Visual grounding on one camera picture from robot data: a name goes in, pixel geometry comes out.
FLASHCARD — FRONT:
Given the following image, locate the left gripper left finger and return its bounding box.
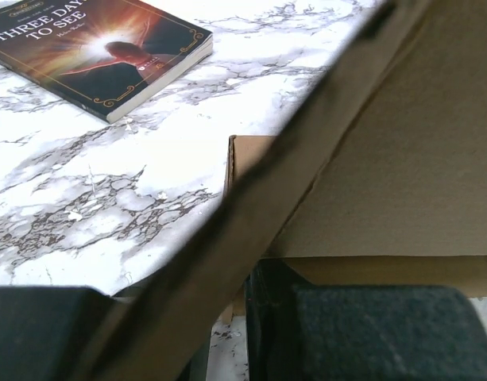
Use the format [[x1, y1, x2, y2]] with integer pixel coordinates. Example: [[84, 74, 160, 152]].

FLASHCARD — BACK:
[[0, 286, 211, 381]]

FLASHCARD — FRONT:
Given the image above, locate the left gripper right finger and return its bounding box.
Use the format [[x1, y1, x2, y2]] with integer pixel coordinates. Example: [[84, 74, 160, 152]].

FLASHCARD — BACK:
[[245, 260, 487, 380]]

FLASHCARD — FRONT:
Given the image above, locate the dark paperback book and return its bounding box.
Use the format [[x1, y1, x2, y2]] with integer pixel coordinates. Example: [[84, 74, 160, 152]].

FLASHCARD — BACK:
[[0, 0, 213, 123]]

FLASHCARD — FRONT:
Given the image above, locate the cardboard box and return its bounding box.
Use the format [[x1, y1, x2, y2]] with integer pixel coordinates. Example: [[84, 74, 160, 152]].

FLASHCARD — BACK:
[[84, 1, 487, 380]]

